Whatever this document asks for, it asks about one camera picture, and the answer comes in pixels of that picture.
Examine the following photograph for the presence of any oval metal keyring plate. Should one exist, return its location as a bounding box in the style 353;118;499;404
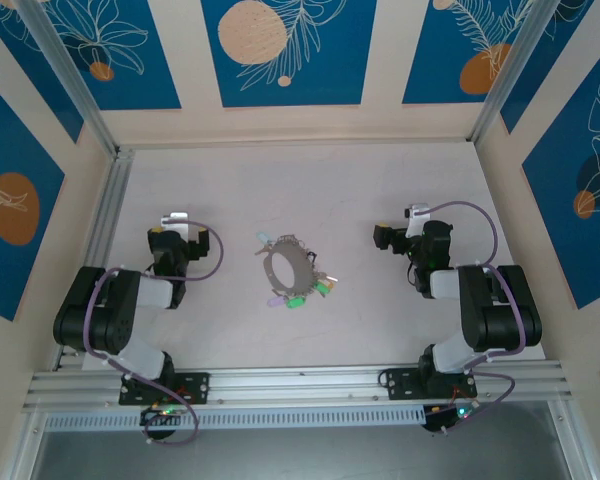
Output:
261;237;317;297

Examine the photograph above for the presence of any controller board with lights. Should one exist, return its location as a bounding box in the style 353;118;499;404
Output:
139;404;188;428
423;401;483;434

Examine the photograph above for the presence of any grey metal sheet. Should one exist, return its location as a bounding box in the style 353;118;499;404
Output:
28;402;572;480

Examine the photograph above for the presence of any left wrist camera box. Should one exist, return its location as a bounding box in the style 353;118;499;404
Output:
159;211;192;242

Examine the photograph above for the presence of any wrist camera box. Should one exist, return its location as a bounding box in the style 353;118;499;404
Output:
403;201;432;239
159;211;192;242

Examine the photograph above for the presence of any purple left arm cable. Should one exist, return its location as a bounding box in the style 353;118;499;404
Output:
82;218;226;446

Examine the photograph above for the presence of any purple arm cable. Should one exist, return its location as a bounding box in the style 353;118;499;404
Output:
82;218;226;446
422;199;527;434

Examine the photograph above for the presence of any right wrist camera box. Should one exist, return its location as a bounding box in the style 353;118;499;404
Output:
403;201;432;239

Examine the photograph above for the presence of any aluminium frame rail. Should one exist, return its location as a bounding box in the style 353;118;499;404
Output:
29;359;567;396
53;146;135;372
21;382;577;415

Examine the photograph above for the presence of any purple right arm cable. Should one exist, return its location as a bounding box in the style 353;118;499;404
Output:
422;199;527;434

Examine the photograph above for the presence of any blue floral wall panel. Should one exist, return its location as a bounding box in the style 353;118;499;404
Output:
29;0;183;113
0;0;85;146
401;0;547;107
499;0;600;135
521;43;600;312
201;0;379;109
0;71;67;323

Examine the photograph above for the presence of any aluminium frame post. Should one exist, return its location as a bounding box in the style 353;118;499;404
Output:
466;0;554;145
1;409;47;480
16;0;122;157
546;399;597;480

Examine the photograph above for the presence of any white slotted cable duct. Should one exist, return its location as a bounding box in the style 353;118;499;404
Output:
42;406;429;432

